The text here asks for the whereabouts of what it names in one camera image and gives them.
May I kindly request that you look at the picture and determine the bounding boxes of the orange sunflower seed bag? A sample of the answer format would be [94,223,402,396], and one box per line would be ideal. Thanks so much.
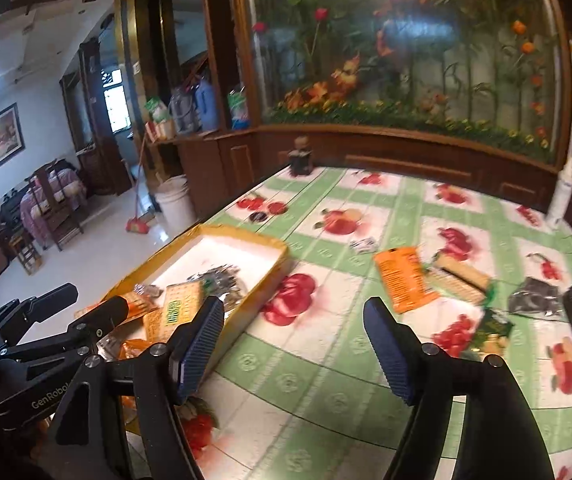
[98,292,161,361]

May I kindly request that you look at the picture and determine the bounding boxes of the silver foil packet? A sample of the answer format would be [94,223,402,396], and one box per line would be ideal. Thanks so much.
[187,264,248,313]

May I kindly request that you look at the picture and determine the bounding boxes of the orange snack packet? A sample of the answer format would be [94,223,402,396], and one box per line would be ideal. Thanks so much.
[374,246,440,314]

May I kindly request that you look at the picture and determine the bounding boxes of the yellow cracker pack black stripe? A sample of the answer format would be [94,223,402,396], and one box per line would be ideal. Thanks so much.
[464,309,514,361]

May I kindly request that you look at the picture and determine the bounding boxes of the small blue white candy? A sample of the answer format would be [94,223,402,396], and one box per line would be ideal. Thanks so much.
[349,236,378,255]

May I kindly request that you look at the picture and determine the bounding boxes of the silver black foil bag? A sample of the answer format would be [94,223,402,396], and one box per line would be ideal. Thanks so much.
[508,276,565,321]

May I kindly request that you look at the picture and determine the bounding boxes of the green cracker bag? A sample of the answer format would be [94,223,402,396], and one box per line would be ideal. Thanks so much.
[158,281,202,342]

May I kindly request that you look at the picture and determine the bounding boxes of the small wooden stool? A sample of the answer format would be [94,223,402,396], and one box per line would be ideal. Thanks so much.
[9,230,43,275]

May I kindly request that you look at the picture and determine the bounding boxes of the yellow cardboard box tray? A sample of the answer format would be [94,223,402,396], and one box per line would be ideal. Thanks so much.
[99,224,292,373]

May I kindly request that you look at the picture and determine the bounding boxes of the red broom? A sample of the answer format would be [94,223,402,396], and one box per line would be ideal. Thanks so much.
[125,136,149,235]

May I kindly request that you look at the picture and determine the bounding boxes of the wooden chair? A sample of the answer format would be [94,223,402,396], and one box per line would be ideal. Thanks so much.
[25,159,86,252]

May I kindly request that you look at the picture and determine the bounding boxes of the white plastic bucket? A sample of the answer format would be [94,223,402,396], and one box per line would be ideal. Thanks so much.
[155,176,197,233]

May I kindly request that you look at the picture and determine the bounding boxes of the green white bag on shelf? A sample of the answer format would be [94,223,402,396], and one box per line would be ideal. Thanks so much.
[145,96,173,142]

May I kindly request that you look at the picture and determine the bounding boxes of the small dark jar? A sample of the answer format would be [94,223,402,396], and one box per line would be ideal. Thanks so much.
[288,136,313,177]

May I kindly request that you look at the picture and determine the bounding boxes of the grey thermos jug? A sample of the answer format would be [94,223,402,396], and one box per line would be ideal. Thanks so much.
[170,87,198,134]

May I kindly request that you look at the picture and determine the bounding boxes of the plastic bag with bottle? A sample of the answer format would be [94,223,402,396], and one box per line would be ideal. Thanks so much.
[227,86,250,130]

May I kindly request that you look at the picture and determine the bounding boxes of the blue thermos jug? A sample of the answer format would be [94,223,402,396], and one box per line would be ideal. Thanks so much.
[195,78,220,131]

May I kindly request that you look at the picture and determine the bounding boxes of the flower aquarium display cabinet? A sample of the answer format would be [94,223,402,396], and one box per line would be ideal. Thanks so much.
[243,0,563,162]

